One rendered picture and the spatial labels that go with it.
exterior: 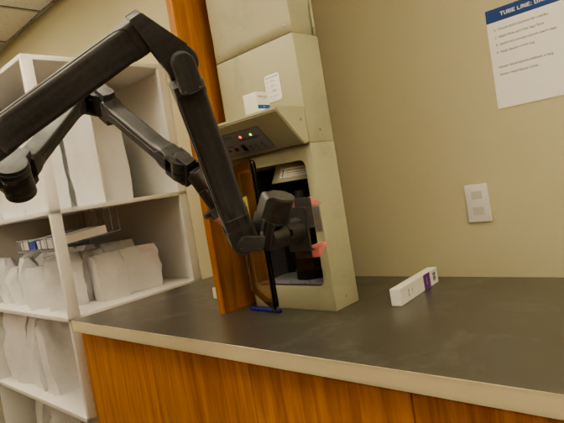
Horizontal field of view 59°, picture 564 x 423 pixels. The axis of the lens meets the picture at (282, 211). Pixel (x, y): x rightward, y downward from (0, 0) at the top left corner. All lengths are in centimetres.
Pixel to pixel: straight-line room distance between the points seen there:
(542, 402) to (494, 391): 7
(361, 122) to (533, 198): 61
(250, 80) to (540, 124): 82
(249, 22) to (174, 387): 110
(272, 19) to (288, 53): 11
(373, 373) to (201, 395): 64
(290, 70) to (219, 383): 87
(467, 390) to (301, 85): 86
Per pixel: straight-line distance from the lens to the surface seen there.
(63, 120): 155
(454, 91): 163
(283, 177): 146
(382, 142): 174
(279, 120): 132
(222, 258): 159
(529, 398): 90
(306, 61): 143
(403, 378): 98
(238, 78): 155
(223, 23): 162
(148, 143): 144
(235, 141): 146
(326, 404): 117
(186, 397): 158
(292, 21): 144
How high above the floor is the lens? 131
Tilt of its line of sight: 3 degrees down
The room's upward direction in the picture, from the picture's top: 9 degrees counter-clockwise
